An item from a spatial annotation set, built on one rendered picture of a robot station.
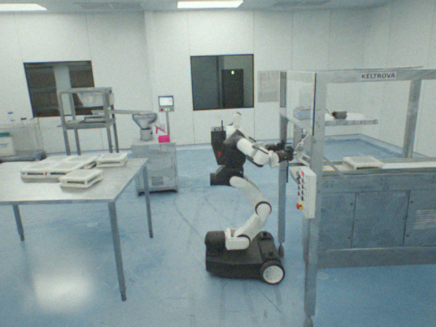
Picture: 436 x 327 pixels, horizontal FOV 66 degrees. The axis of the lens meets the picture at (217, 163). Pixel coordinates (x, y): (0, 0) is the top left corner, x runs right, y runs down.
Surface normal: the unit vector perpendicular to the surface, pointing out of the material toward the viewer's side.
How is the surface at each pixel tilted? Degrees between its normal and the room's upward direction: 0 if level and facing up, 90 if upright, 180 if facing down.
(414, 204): 90
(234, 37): 90
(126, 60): 90
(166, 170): 90
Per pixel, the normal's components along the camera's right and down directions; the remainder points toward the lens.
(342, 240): -0.01, 0.25
